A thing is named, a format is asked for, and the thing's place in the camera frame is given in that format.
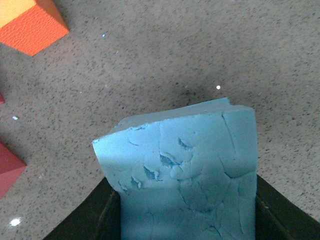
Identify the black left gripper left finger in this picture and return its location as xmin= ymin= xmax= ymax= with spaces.
xmin=45 ymin=178 xmax=121 ymax=240

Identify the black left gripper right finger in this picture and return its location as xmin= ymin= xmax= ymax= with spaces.
xmin=255 ymin=175 xmax=320 ymax=240

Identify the orange foam cube left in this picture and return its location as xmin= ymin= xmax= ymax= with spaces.
xmin=0 ymin=0 xmax=69 ymax=56

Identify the red foam cube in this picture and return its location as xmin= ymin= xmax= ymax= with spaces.
xmin=0 ymin=143 xmax=27 ymax=199
xmin=0 ymin=93 xmax=5 ymax=105

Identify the red foam cube front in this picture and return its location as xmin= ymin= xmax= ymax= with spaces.
xmin=0 ymin=143 xmax=27 ymax=199

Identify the red foam cube back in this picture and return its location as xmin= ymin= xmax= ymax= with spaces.
xmin=0 ymin=93 xmax=5 ymax=105

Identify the light blue foam cube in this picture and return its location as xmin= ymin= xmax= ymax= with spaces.
xmin=92 ymin=98 xmax=258 ymax=240

